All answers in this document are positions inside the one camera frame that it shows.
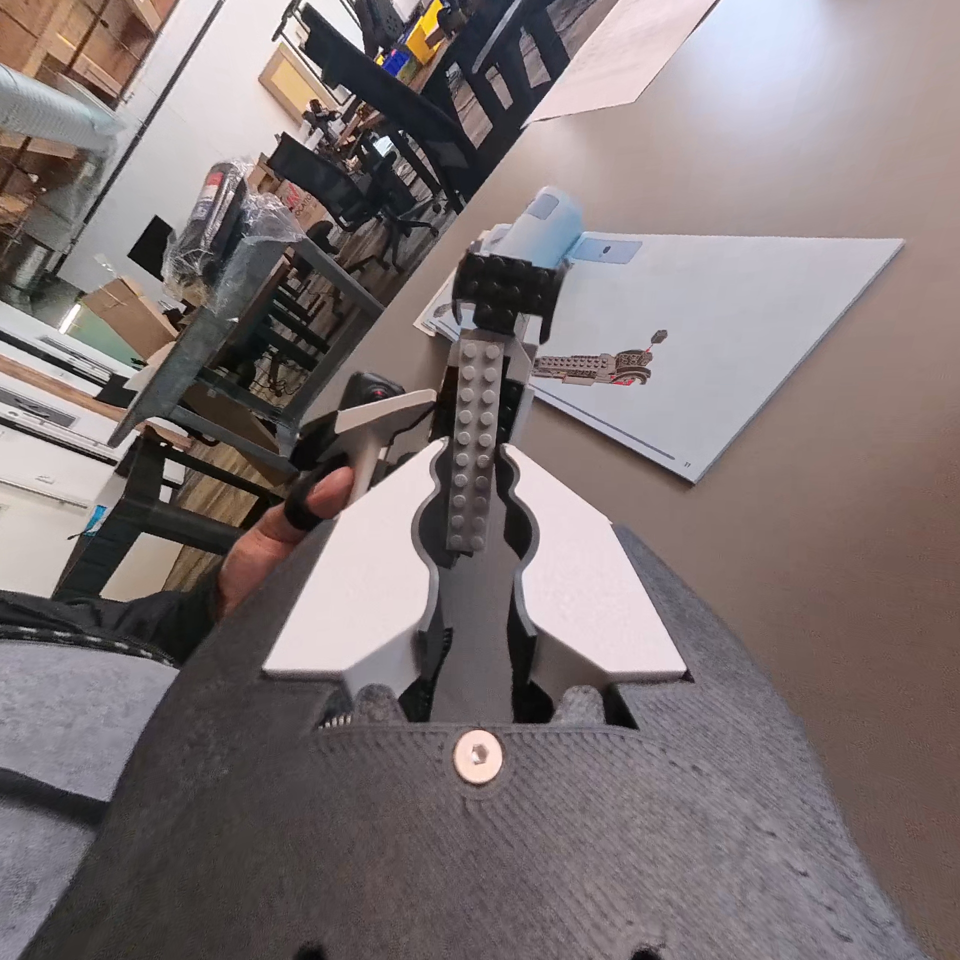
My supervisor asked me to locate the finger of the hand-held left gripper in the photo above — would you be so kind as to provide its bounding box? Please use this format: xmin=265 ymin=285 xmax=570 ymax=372
xmin=333 ymin=388 xmax=440 ymax=513

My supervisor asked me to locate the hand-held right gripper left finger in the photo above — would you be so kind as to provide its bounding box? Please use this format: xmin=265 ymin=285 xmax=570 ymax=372
xmin=261 ymin=438 xmax=453 ymax=688

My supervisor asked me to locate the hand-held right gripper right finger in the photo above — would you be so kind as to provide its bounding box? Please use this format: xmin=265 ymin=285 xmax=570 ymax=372
xmin=495 ymin=444 xmax=691 ymax=686

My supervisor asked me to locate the grey studded brick plate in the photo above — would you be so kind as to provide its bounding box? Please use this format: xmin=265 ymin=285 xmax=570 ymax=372
xmin=446 ymin=330 xmax=507 ymax=558

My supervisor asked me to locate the toy brick assembly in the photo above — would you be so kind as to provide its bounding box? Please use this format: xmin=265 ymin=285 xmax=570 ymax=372
xmin=442 ymin=251 xmax=567 ymax=451

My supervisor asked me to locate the white work desk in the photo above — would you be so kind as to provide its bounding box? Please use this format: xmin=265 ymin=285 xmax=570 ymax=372
xmin=0 ymin=300 xmax=189 ymax=519

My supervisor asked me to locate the person's left hand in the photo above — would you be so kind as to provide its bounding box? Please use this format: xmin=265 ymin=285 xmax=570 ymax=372
xmin=216 ymin=465 xmax=356 ymax=621

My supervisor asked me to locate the grey metal table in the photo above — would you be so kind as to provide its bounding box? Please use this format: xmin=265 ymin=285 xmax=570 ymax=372
xmin=108 ymin=232 xmax=387 ymax=451

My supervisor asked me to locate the plastic-wrapped black equipment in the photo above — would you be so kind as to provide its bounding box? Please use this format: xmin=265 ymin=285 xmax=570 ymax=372
xmin=166 ymin=156 xmax=305 ymax=301

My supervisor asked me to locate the cardboard box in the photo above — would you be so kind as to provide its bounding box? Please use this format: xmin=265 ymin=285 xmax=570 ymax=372
xmin=81 ymin=276 xmax=181 ymax=363

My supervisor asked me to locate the black monitor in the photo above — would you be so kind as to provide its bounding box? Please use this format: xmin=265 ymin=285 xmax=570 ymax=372
xmin=126 ymin=214 xmax=179 ymax=284

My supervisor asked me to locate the pale blue instruction booklet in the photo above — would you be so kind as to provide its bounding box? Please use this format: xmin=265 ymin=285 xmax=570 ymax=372
xmin=412 ymin=183 xmax=905 ymax=485

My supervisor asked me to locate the yellow framed board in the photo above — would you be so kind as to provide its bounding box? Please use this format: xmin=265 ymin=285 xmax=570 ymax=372
xmin=257 ymin=41 xmax=335 ymax=121

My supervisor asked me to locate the grey sweatshirt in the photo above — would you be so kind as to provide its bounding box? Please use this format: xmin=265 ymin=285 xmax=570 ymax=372
xmin=0 ymin=637 xmax=198 ymax=960

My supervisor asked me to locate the white paper sheet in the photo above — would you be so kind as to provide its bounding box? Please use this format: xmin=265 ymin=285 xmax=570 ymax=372
xmin=523 ymin=0 xmax=723 ymax=125

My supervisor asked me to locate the silver metal air duct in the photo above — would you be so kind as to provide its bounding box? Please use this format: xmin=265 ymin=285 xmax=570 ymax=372
xmin=0 ymin=63 xmax=125 ymax=155

